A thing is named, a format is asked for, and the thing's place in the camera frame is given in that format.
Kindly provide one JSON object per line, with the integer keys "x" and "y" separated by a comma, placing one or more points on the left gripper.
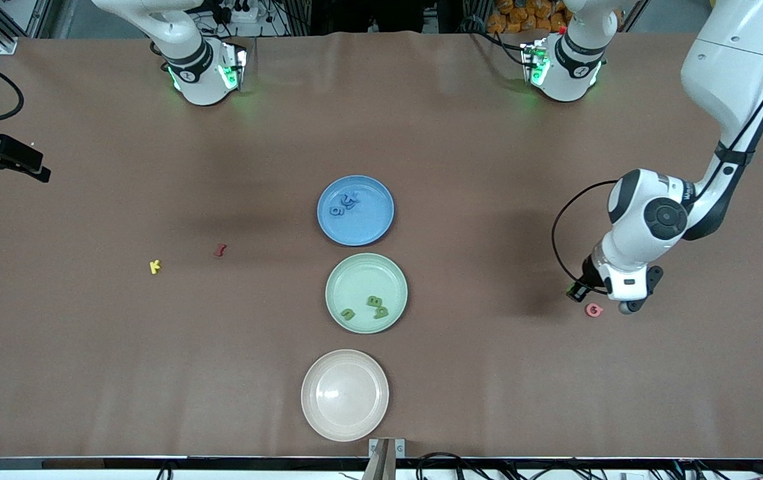
{"x": 586, "y": 278}

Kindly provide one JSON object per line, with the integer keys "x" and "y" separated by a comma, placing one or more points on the green lowercase q foam letter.
{"x": 382, "y": 312}

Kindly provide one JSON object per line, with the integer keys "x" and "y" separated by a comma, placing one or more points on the green foam letter B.
{"x": 374, "y": 302}

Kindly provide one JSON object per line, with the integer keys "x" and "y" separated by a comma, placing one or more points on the green foam letter U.
{"x": 348, "y": 314}

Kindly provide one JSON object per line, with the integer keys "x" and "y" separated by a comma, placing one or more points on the blue foam letter X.
{"x": 353, "y": 196}

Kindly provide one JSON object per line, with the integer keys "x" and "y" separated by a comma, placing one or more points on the blue foam letter G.
{"x": 346, "y": 203}

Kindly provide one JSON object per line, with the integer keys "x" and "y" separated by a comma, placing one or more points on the blue foam number 6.
{"x": 336, "y": 210}

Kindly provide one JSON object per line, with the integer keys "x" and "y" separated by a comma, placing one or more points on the pink foam letter Q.
{"x": 593, "y": 310}

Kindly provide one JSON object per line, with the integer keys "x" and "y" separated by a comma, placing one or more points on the brown table cover sheet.
{"x": 488, "y": 400}

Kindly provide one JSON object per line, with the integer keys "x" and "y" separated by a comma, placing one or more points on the yellow foam letter K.
{"x": 154, "y": 266}

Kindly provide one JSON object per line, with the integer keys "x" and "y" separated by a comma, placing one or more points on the red foam letter I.
{"x": 220, "y": 250}

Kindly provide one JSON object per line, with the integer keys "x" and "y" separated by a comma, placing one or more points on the blue plate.
{"x": 371, "y": 223}

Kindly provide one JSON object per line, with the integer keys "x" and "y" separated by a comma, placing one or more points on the white connector box green light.
{"x": 234, "y": 66}
{"x": 533, "y": 63}

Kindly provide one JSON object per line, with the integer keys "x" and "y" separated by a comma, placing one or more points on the green plate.
{"x": 354, "y": 283}

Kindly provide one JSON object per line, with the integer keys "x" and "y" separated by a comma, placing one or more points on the white power strip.
{"x": 241, "y": 16}

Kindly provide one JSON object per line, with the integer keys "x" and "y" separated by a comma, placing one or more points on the beige plate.
{"x": 344, "y": 396}

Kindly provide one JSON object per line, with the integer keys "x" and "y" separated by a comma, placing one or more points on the orange packaged goods pile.
{"x": 521, "y": 16}

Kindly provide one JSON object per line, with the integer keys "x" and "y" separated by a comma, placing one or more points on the aluminium frame profile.
{"x": 6, "y": 45}

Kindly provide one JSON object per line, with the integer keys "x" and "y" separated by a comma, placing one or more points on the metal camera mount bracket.
{"x": 400, "y": 448}

